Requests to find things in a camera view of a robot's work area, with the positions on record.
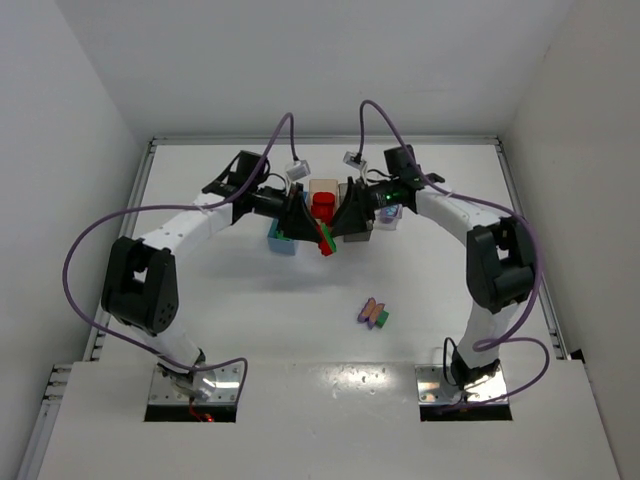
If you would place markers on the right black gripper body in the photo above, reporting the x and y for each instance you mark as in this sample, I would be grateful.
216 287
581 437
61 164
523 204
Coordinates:
360 205

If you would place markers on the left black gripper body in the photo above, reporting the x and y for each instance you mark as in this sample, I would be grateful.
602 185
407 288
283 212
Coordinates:
291 213

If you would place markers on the red rounded lego brick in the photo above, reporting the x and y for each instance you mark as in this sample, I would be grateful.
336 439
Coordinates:
322 213

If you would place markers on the purple butterfly lego brick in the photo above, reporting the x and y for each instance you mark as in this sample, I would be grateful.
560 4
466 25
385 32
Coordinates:
369 312

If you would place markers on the green number lego brick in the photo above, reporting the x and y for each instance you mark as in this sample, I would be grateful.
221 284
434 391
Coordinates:
381 319

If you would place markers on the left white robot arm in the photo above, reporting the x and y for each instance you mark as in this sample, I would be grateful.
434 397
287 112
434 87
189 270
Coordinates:
141 284

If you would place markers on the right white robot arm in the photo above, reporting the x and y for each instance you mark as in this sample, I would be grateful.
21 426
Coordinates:
500 255

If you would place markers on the grey translucent bin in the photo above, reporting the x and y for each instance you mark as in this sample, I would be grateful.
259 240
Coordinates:
357 237

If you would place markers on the blue rectangular bin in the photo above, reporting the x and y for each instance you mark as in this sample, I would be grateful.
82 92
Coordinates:
279 244

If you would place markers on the clear transparent bin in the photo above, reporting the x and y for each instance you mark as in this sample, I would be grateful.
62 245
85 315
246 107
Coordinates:
382 226

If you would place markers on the tan translucent bin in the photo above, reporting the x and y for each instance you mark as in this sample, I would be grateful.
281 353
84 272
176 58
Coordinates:
328 185

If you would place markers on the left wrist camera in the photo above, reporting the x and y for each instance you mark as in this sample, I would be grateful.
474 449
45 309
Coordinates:
297 170

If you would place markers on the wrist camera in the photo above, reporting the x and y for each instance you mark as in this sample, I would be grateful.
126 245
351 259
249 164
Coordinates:
355 160
297 170

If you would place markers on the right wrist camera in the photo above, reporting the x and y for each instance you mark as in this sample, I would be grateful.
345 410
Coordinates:
355 160

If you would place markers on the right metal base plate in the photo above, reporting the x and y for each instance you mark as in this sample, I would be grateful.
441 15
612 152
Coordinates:
435 391

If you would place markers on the metal base plate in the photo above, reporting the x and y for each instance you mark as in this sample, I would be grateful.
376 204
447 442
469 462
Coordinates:
217 387
435 391

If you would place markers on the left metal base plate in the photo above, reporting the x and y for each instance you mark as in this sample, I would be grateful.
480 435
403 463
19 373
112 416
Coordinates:
217 387

